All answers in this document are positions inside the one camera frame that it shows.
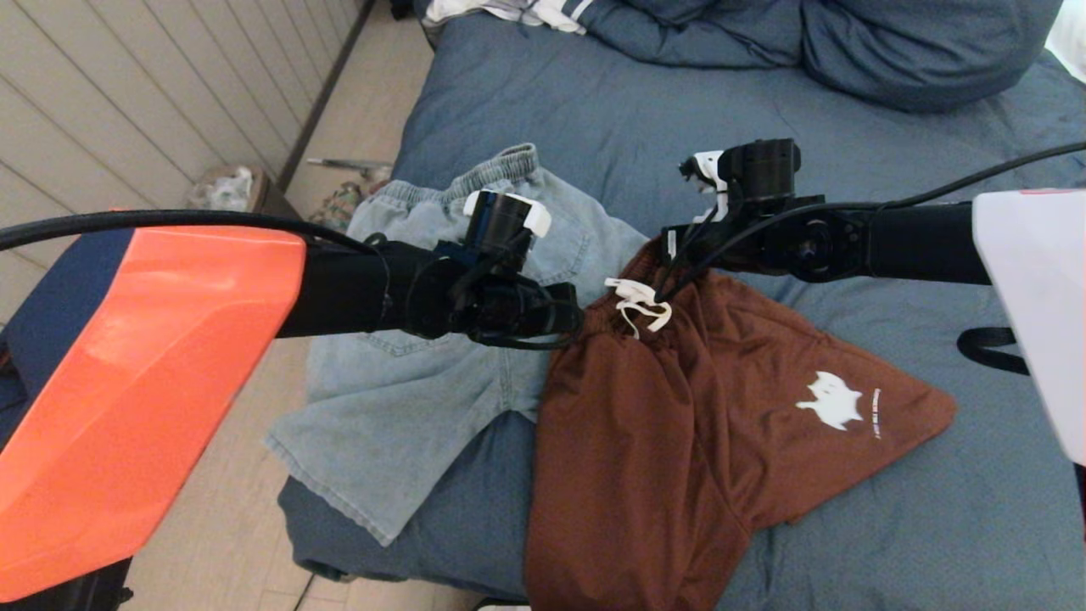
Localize white pillow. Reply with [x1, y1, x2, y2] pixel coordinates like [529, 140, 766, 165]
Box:
[1042, 0, 1086, 86]

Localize rust brown shorts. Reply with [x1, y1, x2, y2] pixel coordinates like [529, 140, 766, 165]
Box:
[524, 238, 958, 611]

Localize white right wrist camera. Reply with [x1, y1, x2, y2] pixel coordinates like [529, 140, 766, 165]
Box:
[679, 151, 732, 223]

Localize clear plastic bin liner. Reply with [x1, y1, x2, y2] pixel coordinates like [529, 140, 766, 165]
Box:
[188, 166, 255, 211]

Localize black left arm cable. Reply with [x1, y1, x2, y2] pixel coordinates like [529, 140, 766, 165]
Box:
[0, 210, 378, 255]

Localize brown metal trash bin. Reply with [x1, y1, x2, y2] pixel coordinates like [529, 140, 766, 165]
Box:
[191, 165, 296, 223]

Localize white striped garment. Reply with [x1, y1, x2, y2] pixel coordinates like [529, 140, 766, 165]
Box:
[423, 0, 605, 36]

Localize blue pillow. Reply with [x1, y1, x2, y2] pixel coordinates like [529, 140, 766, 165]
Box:
[799, 0, 1061, 114]

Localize silver metal object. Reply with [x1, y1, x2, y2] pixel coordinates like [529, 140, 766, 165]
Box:
[305, 157, 394, 181]

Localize blue bed cover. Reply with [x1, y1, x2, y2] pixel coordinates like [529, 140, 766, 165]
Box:
[278, 13, 1086, 611]

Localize multicoloured cloth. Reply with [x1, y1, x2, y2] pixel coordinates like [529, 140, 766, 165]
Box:
[310, 180, 389, 228]

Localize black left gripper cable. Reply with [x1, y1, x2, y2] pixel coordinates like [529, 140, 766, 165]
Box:
[467, 301, 586, 352]

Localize crumpled blue blanket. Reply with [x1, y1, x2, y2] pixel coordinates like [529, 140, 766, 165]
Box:
[585, 0, 805, 70]

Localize light blue denim shorts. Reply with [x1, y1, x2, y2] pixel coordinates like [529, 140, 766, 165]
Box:
[265, 143, 654, 547]

